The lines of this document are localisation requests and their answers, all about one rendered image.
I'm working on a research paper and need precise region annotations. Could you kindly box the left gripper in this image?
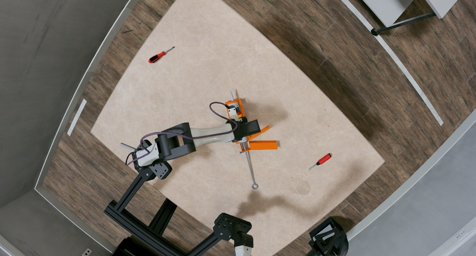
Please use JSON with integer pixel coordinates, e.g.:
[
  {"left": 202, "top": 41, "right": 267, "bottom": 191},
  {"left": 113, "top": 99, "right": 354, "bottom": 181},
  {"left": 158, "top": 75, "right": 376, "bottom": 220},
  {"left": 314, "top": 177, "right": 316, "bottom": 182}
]
[{"left": 228, "top": 108, "right": 248, "bottom": 124}]

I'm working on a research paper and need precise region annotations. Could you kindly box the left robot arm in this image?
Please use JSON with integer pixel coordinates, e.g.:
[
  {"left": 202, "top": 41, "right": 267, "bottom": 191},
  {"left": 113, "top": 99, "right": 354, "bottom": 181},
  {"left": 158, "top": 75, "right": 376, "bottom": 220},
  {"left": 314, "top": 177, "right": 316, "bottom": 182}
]
[{"left": 133, "top": 119, "right": 261, "bottom": 179}]

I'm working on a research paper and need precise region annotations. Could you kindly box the red and white cylinder with yellow stripe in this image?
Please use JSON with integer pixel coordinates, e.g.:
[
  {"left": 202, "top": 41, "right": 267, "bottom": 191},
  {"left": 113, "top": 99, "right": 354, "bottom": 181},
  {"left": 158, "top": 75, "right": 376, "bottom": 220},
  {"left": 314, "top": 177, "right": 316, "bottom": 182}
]
[{"left": 229, "top": 90, "right": 248, "bottom": 143}]

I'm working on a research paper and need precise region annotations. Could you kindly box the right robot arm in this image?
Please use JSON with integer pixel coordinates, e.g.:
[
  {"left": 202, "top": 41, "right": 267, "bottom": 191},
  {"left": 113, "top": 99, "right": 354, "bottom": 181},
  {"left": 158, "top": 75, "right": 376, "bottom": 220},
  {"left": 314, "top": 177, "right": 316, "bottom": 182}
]
[{"left": 216, "top": 216, "right": 254, "bottom": 256}]

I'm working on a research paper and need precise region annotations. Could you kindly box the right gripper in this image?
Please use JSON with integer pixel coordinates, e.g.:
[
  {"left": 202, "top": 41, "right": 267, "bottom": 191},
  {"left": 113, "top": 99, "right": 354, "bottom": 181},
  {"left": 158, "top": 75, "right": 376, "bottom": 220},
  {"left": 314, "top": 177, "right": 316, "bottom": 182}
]
[{"left": 305, "top": 228, "right": 346, "bottom": 256}]

